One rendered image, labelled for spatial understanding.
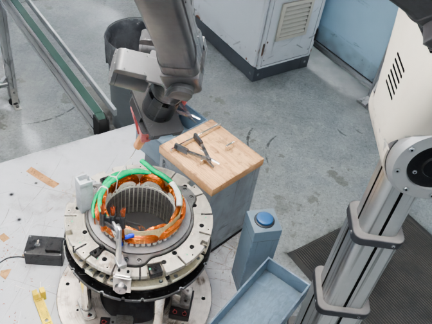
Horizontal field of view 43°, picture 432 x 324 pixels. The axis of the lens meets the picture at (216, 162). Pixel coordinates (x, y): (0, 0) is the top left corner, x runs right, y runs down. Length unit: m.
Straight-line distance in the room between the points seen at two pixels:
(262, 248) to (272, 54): 2.36
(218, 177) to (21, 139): 1.87
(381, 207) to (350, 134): 2.30
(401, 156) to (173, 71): 0.40
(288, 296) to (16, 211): 0.83
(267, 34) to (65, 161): 1.97
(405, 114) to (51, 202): 1.09
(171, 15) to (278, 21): 2.82
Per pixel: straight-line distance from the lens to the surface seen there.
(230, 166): 1.38
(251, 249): 1.33
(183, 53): 0.73
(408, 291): 2.69
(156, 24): 0.67
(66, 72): 2.19
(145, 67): 0.84
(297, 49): 3.71
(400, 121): 0.92
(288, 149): 3.14
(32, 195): 1.69
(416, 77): 0.88
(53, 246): 1.49
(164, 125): 0.94
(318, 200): 2.90
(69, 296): 1.44
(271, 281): 1.22
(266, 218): 1.31
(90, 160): 1.78
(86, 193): 1.17
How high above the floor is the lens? 2.00
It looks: 43 degrees down
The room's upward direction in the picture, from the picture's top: 10 degrees clockwise
